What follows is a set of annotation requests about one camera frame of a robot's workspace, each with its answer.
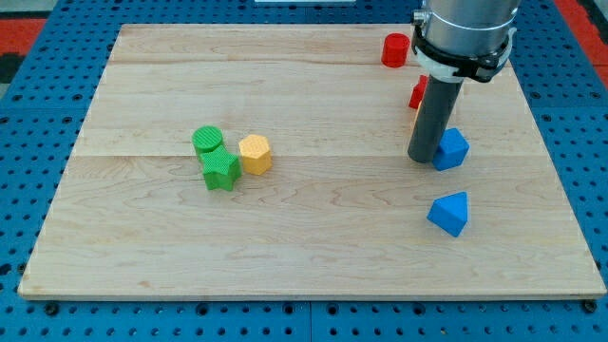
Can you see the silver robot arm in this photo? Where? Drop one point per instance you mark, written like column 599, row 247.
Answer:
column 466, row 27

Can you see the blue cube block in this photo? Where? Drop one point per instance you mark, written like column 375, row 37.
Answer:
column 451, row 151

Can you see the blue triangle block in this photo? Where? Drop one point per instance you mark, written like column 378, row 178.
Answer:
column 450, row 213

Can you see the yellow hexagon block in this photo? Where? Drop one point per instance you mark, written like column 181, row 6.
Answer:
column 256, row 154

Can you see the green star block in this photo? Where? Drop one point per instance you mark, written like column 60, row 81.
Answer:
column 221, row 169

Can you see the wooden board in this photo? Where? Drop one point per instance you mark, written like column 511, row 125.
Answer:
column 342, row 212

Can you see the green cylinder block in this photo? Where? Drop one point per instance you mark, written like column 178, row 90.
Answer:
column 206, row 139

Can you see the yellow block behind rod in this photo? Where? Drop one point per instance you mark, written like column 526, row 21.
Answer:
column 416, row 115

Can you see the red block behind rod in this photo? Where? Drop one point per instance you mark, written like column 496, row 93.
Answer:
column 418, row 92

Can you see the red cylinder block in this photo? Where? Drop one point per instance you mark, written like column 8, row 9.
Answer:
column 395, row 50

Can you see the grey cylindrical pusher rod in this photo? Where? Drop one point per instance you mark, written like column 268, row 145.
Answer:
column 431, row 121

